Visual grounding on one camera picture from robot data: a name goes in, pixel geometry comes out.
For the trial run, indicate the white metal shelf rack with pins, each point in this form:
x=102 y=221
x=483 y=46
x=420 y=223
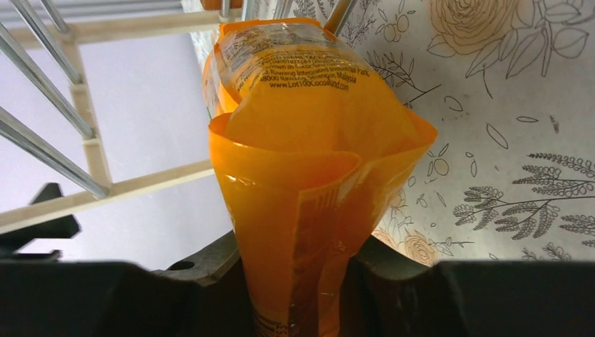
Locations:
x=63 y=42

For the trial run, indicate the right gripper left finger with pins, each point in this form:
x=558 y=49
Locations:
x=204 y=294

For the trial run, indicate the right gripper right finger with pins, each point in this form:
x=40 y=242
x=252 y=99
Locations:
x=387 y=294

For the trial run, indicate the orange wooden divider tray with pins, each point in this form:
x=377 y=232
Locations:
x=215 y=5

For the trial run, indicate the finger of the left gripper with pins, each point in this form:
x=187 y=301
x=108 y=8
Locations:
x=65 y=227

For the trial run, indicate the orange mango candy bag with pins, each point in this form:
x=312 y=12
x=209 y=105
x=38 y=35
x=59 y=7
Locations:
x=310 y=147

